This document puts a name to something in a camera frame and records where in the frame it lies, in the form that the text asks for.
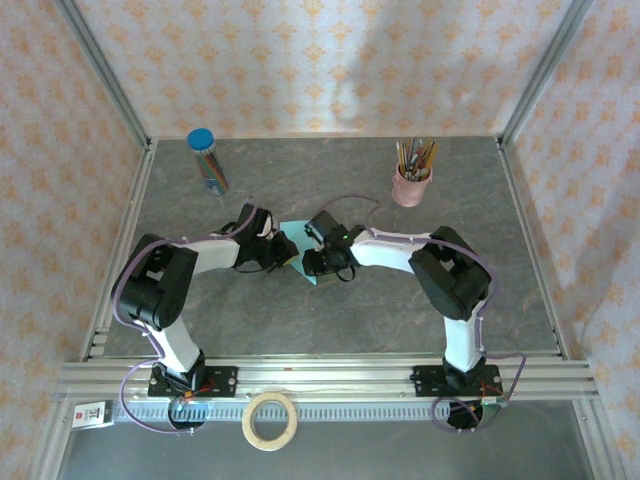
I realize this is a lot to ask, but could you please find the light blue paper sheet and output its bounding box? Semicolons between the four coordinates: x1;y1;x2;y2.
279;219;337;287

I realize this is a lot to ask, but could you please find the pink pencil cup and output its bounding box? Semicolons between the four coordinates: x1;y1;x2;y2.
391;160;434;208

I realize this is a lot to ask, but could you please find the blue-lid tube of coloured pencils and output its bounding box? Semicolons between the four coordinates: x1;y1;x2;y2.
186;128;231;197

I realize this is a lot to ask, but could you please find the yellow pencil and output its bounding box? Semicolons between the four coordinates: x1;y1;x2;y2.
422;142;442;176

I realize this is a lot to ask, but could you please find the masking tape roll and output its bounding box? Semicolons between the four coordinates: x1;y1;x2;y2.
241;391;299;452

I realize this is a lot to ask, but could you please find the white label tag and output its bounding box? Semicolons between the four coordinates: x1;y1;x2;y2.
72;401;114;429

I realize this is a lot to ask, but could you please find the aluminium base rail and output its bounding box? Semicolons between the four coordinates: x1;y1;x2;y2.
53;355;599;401

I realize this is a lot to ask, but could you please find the aluminium side rail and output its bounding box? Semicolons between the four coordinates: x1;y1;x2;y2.
79;139;159;361
496;138;571;360

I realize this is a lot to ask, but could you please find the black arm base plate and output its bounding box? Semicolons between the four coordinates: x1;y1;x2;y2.
411;364;503;399
148;366;239;400

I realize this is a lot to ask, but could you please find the slotted grey cable duct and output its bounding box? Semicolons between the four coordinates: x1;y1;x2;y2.
112;402;496;424

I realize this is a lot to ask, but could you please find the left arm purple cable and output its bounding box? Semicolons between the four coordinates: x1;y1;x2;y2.
113;195;259;436

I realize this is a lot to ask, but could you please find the aluminium frame post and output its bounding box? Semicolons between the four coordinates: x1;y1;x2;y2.
499;0;596;146
53;0;153;151

